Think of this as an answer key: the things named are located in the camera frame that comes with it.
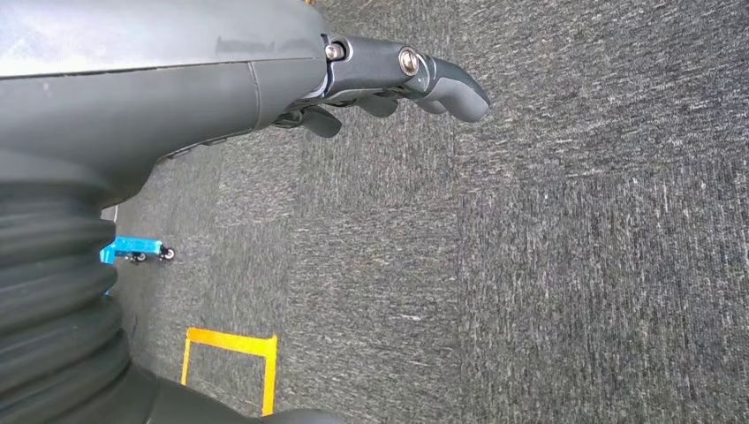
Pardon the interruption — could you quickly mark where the yellow floor tape square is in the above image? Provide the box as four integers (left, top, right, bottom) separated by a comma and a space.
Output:
179, 327, 280, 417

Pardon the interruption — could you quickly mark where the blue metal shelf rack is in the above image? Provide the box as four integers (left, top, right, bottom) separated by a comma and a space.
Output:
98, 235, 177, 266

